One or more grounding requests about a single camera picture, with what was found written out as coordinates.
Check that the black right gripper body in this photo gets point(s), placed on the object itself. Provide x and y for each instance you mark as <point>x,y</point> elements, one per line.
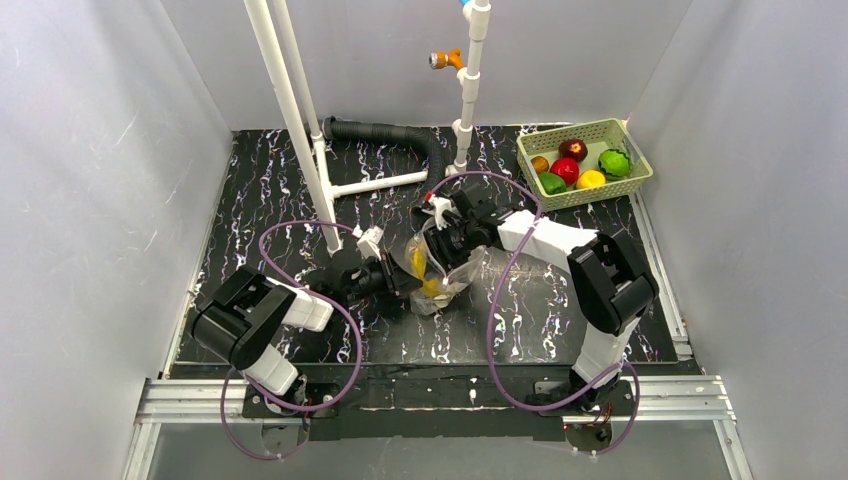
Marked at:
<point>439,245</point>

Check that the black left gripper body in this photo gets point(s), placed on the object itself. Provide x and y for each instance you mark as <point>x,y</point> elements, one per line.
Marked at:
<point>387,276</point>

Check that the yellow fake banana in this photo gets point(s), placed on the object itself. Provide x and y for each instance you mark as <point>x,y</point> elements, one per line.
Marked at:
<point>430,279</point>

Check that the clear zip top bag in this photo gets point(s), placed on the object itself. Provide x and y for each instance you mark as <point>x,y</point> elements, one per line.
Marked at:
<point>453,282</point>

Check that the orange brown fake bread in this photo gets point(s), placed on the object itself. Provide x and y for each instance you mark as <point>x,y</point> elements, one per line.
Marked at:
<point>540,164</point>

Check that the green fake pepper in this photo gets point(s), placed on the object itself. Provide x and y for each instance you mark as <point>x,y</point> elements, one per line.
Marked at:
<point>552,184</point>

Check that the red fake tomato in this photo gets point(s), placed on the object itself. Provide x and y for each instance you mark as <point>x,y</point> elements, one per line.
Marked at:
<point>567,169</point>

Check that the red fake fruit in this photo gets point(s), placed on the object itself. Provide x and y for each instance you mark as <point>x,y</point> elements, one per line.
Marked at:
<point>575,149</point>

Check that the yellow fake lemon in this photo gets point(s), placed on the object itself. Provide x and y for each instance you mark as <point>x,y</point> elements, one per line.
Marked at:
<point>591,179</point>

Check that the light green fake fruit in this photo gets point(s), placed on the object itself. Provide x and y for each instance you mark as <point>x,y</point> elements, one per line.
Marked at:
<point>614,164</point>

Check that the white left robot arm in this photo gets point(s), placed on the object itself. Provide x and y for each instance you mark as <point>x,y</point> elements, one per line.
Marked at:
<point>238,322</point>

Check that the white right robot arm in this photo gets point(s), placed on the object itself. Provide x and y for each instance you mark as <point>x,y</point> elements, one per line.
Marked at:
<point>613,284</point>

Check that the orange spigot valve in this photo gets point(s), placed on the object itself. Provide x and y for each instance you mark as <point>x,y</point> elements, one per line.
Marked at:
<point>442,59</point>

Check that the pale green perforated basket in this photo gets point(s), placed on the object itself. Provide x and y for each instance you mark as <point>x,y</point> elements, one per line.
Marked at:
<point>599,136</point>

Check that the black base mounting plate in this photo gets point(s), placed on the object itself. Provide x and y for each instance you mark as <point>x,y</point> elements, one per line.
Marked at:
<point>450,407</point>

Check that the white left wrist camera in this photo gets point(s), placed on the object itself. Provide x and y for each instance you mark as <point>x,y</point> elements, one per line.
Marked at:
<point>369,241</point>

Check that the white PVC pipe frame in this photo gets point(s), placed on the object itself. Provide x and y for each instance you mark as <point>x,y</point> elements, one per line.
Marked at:
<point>273,29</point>

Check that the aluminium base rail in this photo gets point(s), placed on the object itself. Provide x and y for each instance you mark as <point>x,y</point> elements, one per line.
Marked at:
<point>663,398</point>

